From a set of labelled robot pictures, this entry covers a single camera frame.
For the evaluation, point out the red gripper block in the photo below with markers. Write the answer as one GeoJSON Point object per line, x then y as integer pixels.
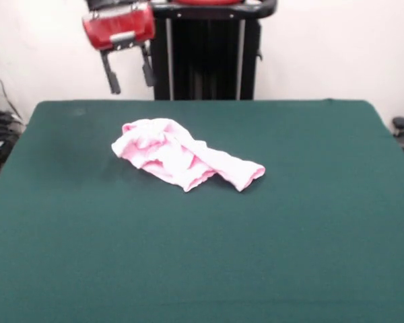
{"type": "Point", "coordinates": [121, 27]}

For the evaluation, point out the pink garment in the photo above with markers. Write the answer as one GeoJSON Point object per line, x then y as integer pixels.
{"type": "Point", "coordinates": [175, 154]}

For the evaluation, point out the dark green table cloth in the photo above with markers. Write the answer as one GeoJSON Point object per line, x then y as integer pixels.
{"type": "Point", "coordinates": [155, 252]}

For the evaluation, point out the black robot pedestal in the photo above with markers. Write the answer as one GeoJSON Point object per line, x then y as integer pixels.
{"type": "Point", "coordinates": [205, 50]}

